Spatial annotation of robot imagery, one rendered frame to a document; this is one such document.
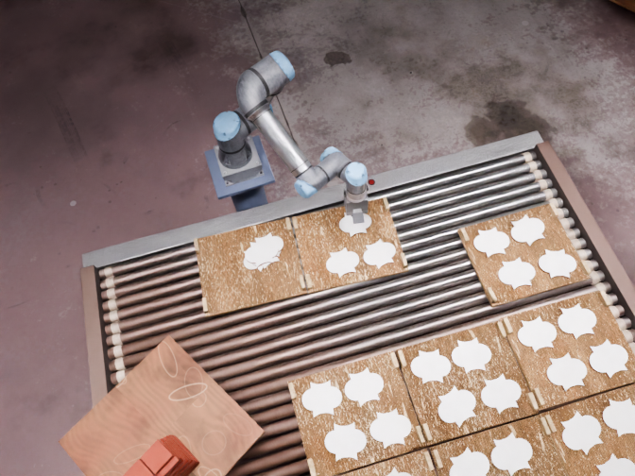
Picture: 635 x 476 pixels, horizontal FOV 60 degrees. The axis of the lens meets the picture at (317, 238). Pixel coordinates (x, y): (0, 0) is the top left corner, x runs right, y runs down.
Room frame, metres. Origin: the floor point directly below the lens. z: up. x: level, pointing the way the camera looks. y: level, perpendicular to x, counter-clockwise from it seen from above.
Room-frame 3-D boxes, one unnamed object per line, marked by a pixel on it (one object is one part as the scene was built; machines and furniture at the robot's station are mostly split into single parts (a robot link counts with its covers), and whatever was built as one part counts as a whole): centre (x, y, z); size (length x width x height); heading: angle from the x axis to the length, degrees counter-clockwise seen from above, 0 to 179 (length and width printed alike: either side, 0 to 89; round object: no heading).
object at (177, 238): (1.20, -0.03, 0.89); 2.08 x 0.09 x 0.06; 100
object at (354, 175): (1.05, -0.16, 1.29); 0.09 x 0.08 x 0.11; 37
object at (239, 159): (1.45, 0.32, 1.00); 0.15 x 0.15 x 0.10
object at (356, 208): (1.02, -0.16, 1.13); 0.12 x 0.09 x 0.16; 1
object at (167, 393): (0.27, 0.61, 1.03); 0.50 x 0.50 x 0.02; 41
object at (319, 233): (0.96, -0.12, 0.93); 0.41 x 0.35 x 0.02; 96
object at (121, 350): (0.78, -0.10, 0.90); 1.95 x 0.05 x 0.05; 100
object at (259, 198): (1.45, 0.32, 0.44); 0.38 x 0.38 x 0.87; 13
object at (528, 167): (1.08, -0.05, 0.90); 1.95 x 0.05 x 0.05; 100
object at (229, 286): (0.91, 0.29, 0.93); 0.41 x 0.35 x 0.02; 97
